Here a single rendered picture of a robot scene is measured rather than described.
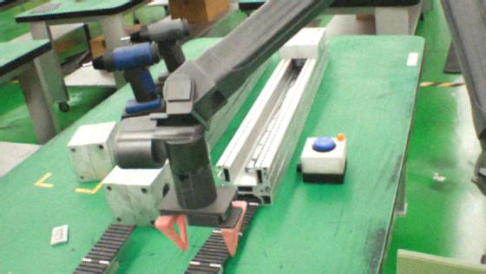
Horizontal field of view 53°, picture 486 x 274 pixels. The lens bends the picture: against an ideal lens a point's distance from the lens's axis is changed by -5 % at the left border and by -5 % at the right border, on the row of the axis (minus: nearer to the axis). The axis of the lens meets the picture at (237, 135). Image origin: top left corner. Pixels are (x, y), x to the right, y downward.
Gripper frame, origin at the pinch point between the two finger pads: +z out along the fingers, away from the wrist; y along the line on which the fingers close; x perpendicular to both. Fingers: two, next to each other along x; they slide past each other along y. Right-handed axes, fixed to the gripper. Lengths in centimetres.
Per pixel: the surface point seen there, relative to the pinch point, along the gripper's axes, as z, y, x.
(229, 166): -2.5, 2.0, -19.4
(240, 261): 5.7, -3.3, -3.6
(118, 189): -2.5, 20.6, -10.6
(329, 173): 3.5, -14.8, -27.2
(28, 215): 5.8, 45.4, -11.0
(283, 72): -3, 1, -66
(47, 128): 51, 149, -140
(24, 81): 24, 154, -141
